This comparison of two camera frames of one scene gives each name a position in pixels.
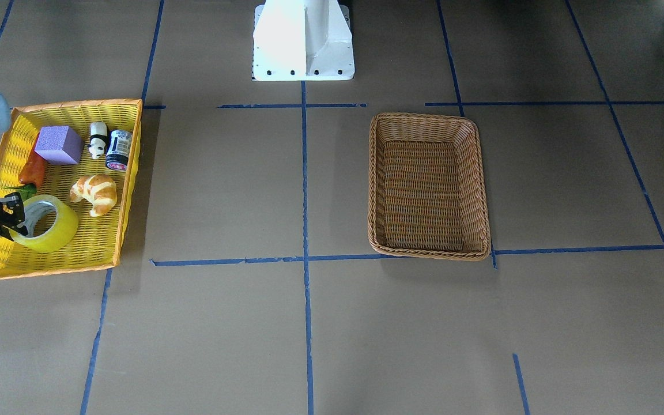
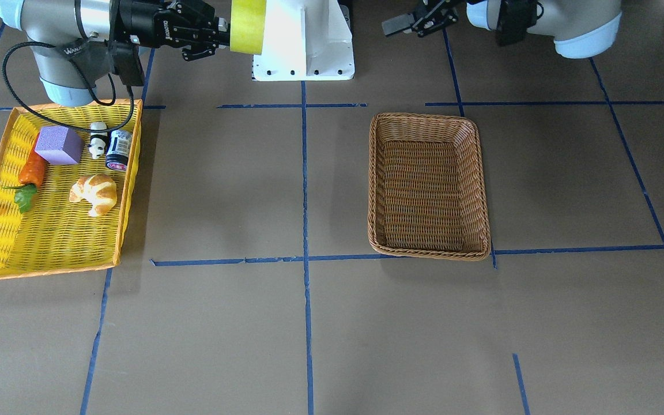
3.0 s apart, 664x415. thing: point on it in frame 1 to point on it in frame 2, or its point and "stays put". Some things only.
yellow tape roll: (62, 234) to (248, 19)
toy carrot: (31, 174) stays put
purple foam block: (60, 145) stays put
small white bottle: (98, 137) stays put
